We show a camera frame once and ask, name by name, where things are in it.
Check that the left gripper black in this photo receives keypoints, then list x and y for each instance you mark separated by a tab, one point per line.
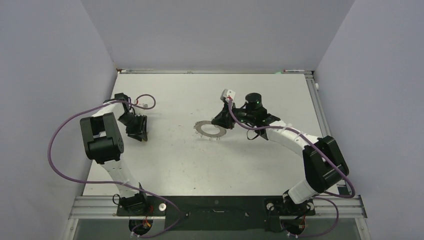
140	133

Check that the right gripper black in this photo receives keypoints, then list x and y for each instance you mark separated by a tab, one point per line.
224	118

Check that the perforated metal ring disc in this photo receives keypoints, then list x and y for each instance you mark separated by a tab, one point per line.
206	129

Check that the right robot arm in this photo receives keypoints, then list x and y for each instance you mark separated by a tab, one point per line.
323	161

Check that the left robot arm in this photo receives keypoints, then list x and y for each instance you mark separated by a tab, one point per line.
103	143

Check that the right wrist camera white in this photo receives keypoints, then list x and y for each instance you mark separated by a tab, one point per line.
227	95

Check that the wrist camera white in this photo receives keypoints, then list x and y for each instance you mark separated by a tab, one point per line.
142	106
227	95

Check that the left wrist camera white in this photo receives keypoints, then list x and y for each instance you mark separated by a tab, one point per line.
142	106

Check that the aluminium back rail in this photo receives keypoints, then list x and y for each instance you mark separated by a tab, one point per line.
251	71

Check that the aluminium rail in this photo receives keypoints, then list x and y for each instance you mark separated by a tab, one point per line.
313	88
102	207
251	71

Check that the aluminium front rail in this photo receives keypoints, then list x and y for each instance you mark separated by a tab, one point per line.
102	207

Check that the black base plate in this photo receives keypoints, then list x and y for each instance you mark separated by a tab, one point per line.
214	213

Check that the aluminium right side rail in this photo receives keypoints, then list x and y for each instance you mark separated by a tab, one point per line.
313	88

